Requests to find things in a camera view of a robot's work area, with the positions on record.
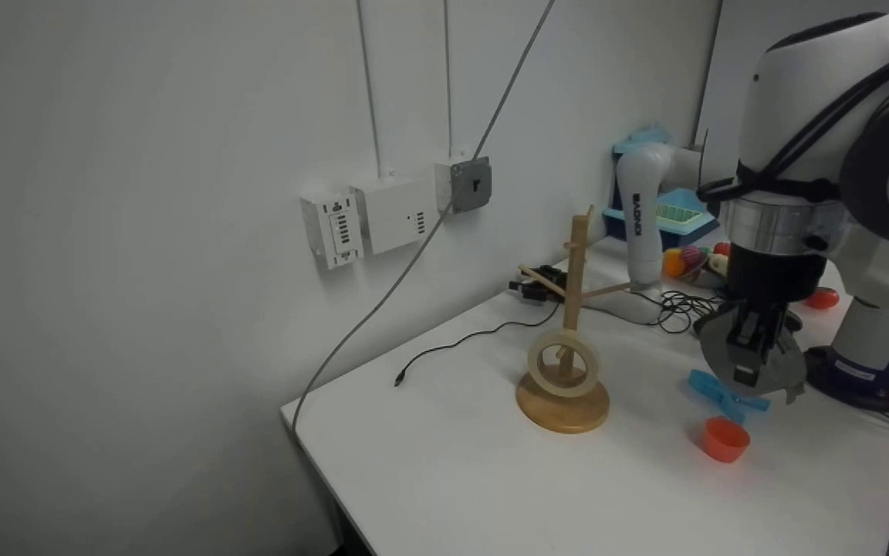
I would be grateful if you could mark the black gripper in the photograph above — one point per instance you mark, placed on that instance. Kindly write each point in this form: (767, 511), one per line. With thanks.
(772, 275)

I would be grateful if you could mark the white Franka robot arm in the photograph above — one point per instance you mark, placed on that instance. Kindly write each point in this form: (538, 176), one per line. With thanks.
(816, 80)

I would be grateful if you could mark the white slim robot arm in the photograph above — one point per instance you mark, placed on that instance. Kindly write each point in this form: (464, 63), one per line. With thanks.
(642, 205)

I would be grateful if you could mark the wooden mug stand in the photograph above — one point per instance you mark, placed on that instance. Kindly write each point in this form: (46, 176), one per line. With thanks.
(564, 405)

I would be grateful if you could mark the beige masking tape roll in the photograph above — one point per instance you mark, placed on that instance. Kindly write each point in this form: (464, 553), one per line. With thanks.
(538, 358)

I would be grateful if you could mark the blue plastic clamp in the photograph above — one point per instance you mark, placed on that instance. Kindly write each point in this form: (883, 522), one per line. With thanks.
(710, 390)

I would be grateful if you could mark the small red object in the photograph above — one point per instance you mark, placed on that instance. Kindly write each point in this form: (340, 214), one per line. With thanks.
(822, 296)

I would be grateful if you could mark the small red toy piece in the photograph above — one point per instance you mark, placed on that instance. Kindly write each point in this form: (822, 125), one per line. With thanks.
(724, 248)

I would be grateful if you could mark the orange toy fruit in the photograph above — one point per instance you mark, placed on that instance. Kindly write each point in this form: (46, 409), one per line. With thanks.
(675, 264)

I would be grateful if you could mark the black connector block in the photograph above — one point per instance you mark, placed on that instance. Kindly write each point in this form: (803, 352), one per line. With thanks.
(538, 278)

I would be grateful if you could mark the light blue bin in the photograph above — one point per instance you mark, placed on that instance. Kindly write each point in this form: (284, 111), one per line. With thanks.
(637, 138)

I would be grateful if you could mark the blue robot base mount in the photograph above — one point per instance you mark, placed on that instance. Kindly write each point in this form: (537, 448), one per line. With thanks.
(846, 375)

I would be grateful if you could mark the grey wall socket box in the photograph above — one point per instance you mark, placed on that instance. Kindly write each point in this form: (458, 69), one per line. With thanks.
(470, 183)

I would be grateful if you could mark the large white wall box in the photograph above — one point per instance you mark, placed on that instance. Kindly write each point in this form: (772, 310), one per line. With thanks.
(398, 214)

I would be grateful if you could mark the white wall conduit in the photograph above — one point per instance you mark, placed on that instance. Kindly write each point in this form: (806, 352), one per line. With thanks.
(368, 80)
(448, 77)

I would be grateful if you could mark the white labelled wall box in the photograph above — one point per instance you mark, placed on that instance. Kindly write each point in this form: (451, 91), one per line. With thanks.
(335, 231)

